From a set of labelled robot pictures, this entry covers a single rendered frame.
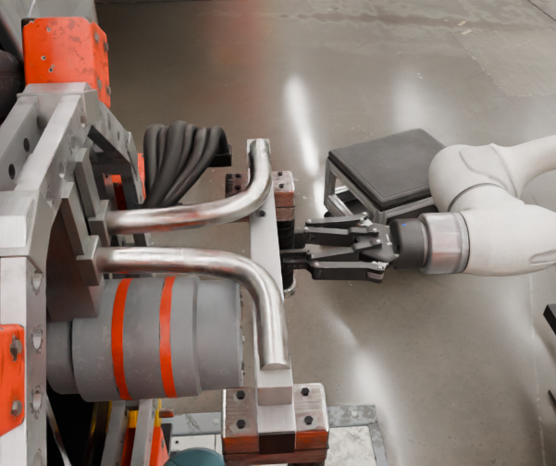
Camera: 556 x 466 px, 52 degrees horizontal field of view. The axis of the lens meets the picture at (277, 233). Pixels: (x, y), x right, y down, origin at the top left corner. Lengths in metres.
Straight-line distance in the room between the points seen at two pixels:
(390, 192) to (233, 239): 0.64
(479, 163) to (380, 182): 0.92
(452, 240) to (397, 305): 1.11
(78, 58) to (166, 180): 0.16
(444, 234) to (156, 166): 0.40
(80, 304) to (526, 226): 0.59
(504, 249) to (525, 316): 1.17
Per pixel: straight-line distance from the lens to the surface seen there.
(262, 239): 0.61
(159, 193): 0.65
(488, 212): 0.86
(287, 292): 0.85
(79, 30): 0.67
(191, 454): 0.73
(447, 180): 0.96
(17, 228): 0.45
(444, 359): 1.81
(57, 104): 0.61
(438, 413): 1.69
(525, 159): 0.99
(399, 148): 2.04
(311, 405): 0.51
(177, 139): 0.66
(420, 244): 0.82
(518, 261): 0.86
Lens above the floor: 1.37
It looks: 40 degrees down
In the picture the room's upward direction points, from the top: straight up
